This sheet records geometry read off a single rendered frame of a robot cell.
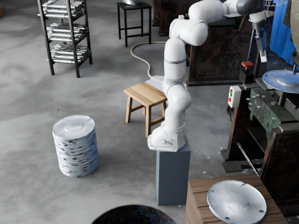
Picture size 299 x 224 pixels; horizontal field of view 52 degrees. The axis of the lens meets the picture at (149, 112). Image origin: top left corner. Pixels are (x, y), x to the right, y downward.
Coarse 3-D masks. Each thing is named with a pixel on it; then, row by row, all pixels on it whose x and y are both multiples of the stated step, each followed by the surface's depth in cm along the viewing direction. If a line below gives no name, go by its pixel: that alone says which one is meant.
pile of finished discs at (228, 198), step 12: (228, 180) 167; (216, 192) 160; (228, 192) 160; (240, 192) 160; (252, 192) 160; (216, 204) 153; (228, 204) 153; (240, 204) 153; (252, 204) 153; (264, 204) 154; (228, 216) 147; (240, 216) 147; (252, 216) 147
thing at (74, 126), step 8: (64, 120) 220; (72, 120) 220; (80, 120) 220; (88, 120) 220; (56, 128) 212; (64, 128) 212; (72, 128) 211; (80, 128) 211; (88, 128) 212; (64, 136) 204; (72, 136) 204; (80, 136) 204
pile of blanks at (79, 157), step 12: (60, 144) 207; (72, 144) 205; (84, 144) 207; (96, 144) 221; (60, 156) 214; (72, 156) 209; (84, 156) 213; (96, 156) 224; (60, 168) 225; (72, 168) 215; (84, 168) 217
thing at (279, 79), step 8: (272, 72) 186; (280, 72) 186; (288, 72) 186; (264, 80) 177; (272, 80) 177; (280, 80) 176; (288, 80) 176; (296, 80) 176; (280, 88) 169; (288, 88) 169; (296, 88) 169
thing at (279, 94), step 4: (256, 80) 178; (260, 80) 177; (260, 84) 174; (264, 84) 173; (264, 88) 170; (268, 88) 169; (272, 88) 169; (276, 92) 180; (280, 92) 176; (284, 92) 174; (272, 96) 183; (276, 96) 180; (280, 96) 176; (284, 96) 175; (288, 96) 176; (292, 96) 176; (276, 100) 179; (280, 100) 177; (280, 104) 178
